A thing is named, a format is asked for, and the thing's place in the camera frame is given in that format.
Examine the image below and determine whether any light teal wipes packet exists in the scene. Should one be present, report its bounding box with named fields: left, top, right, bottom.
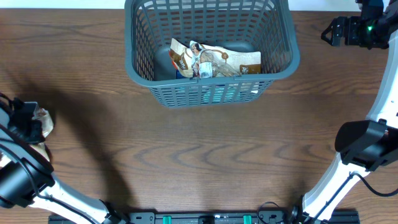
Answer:
left=201, top=83, right=250, bottom=104

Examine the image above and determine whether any cream snack pouch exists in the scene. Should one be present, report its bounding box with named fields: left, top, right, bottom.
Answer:
left=169, top=38, right=193, bottom=78

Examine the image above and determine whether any blue carton box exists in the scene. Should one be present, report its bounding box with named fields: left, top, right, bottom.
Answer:
left=175, top=70, right=185, bottom=79

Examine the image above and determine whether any orange spaghetti packet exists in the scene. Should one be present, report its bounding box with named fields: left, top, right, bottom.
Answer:
left=169, top=50, right=178, bottom=70

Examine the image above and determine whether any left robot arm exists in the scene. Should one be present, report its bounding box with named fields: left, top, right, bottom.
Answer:
left=1, top=95, right=130, bottom=223

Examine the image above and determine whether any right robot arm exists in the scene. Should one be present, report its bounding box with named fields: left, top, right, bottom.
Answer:
left=284, top=0, right=397, bottom=223

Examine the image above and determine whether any grey plastic basket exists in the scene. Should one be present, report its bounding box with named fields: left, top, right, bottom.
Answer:
left=124, top=0, right=300, bottom=108

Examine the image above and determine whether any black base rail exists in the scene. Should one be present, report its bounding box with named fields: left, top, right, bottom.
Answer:
left=48, top=210, right=361, bottom=224

